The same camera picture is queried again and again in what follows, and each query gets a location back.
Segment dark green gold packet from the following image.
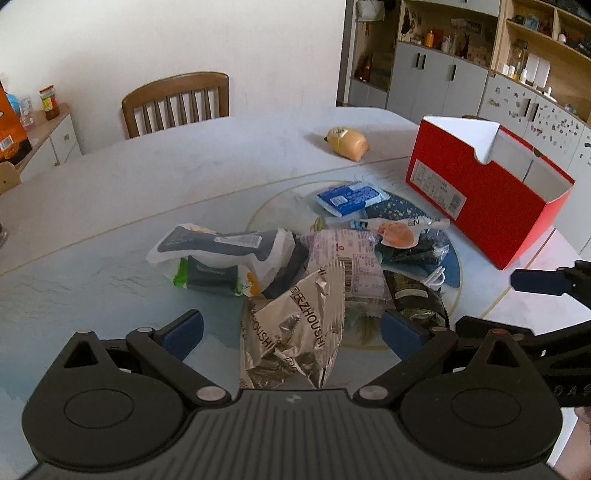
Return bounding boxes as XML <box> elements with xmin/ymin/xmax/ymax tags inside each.
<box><xmin>383</xmin><ymin>270</ymin><xmax>450</xmax><ymax>328</ymax></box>

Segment pink snack packet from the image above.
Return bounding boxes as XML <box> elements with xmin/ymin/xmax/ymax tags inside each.
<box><xmin>301</xmin><ymin>229</ymin><xmax>391</xmax><ymax>305</ymax></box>

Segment orange white snack packet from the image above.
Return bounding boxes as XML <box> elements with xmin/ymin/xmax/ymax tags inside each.
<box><xmin>349</xmin><ymin>216</ymin><xmax>451</xmax><ymax>250</ymax></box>

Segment white grey tissue pack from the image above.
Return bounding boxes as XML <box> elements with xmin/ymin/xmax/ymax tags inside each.
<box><xmin>146</xmin><ymin>224</ymin><xmax>297</xmax><ymax>297</ymax></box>

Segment silver foil snack bag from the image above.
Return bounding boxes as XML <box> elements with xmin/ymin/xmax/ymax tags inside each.
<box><xmin>239</xmin><ymin>261</ymin><xmax>346</xmax><ymax>389</ymax></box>

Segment blue wet wipe packet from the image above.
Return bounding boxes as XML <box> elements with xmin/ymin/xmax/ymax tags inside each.
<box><xmin>315</xmin><ymin>182</ymin><xmax>390</xmax><ymax>217</ymax></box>

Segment yellow plush toy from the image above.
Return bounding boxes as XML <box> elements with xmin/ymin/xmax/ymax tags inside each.
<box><xmin>325</xmin><ymin>126</ymin><xmax>370</xmax><ymax>162</ymax></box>

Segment clear bag dark contents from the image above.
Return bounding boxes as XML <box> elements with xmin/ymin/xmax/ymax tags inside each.
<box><xmin>376</xmin><ymin>230</ymin><xmax>452</xmax><ymax>273</ymax></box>

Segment red white cardboard box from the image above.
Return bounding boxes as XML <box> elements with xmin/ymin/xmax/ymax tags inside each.
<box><xmin>407</xmin><ymin>116</ymin><xmax>575</xmax><ymax>270</ymax></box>

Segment white drawer sideboard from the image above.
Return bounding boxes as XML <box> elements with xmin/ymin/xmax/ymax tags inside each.
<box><xmin>16</xmin><ymin>103</ymin><xmax>82</xmax><ymax>182</ymax></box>

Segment wooden chair far side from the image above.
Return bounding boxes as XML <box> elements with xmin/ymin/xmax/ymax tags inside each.
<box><xmin>121</xmin><ymin>72</ymin><xmax>229</xmax><ymax>139</ymax></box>

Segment orange snack bag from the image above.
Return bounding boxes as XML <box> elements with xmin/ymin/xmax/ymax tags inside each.
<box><xmin>0</xmin><ymin>87</ymin><xmax>32</xmax><ymax>165</ymax></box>

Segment red lidded jar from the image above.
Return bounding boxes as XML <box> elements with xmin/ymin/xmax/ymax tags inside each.
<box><xmin>39</xmin><ymin>85</ymin><xmax>60</xmax><ymax>120</ymax></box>

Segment white tote bag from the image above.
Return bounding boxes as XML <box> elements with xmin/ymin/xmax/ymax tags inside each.
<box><xmin>356</xmin><ymin>0</ymin><xmax>386</xmax><ymax>22</ymax></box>

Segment grey wall cabinet unit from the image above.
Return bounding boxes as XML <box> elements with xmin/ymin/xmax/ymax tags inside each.
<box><xmin>338</xmin><ymin>0</ymin><xmax>590</xmax><ymax>257</ymax></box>

